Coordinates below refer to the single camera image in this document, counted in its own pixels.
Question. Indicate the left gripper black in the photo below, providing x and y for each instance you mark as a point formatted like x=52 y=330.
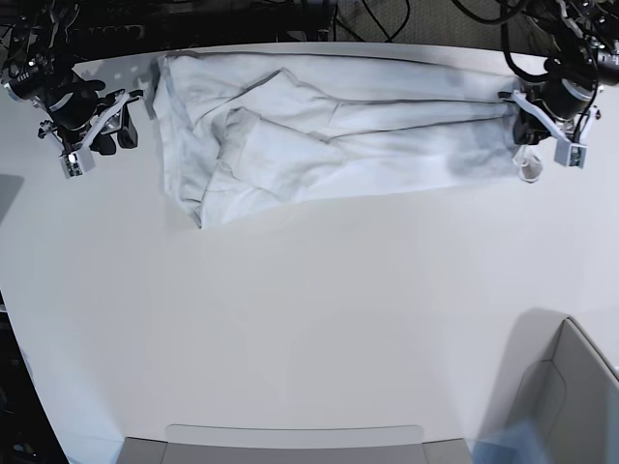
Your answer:
x=559 y=99

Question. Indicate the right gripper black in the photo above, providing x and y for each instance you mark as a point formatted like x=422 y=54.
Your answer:
x=72 y=105

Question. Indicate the white T-shirt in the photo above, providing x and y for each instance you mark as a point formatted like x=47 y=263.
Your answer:
x=243 y=133

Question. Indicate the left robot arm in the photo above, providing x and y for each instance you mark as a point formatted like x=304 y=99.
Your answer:
x=584 y=59

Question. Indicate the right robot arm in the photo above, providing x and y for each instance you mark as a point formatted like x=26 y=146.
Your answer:
x=40 y=69

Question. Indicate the grey cardboard box right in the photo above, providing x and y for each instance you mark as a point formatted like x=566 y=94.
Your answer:
x=566 y=408

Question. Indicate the grey tray bottom edge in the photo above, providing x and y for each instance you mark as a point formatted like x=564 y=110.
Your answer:
x=208 y=444

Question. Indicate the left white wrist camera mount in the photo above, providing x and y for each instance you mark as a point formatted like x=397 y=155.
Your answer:
x=571 y=147

